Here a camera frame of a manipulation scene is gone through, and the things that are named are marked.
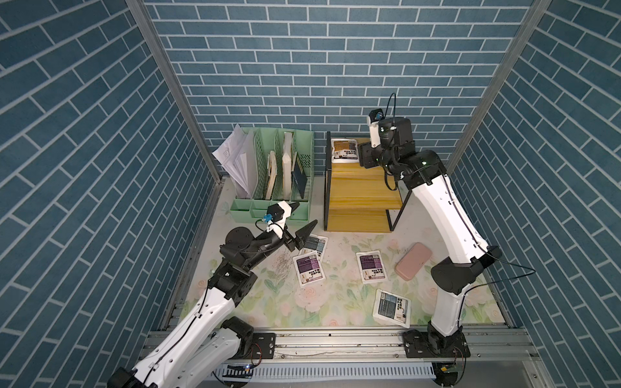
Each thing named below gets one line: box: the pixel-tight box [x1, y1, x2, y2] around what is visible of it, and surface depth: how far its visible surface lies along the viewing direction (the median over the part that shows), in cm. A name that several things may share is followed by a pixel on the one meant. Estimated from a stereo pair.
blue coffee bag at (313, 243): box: [298, 233, 329, 263], surface depth 97 cm
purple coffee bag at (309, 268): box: [292, 250, 326, 287], surface depth 91 cm
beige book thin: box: [265, 150, 278, 201], surface depth 100 cm
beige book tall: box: [282, 131, 293, 201], surface depth 98 cm
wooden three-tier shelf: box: [323, 130, 413, 232], surface depth 88 cm
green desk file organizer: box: [229, 127, 315, 222], surface depth 104 cm
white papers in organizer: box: [211, 124, 258, 200], surface depth 95 cm
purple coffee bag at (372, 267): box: [355, 250, 389, 285], surface depth 92 cm
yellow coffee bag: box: [330, 138, 360, 164], surface depth 81 cm
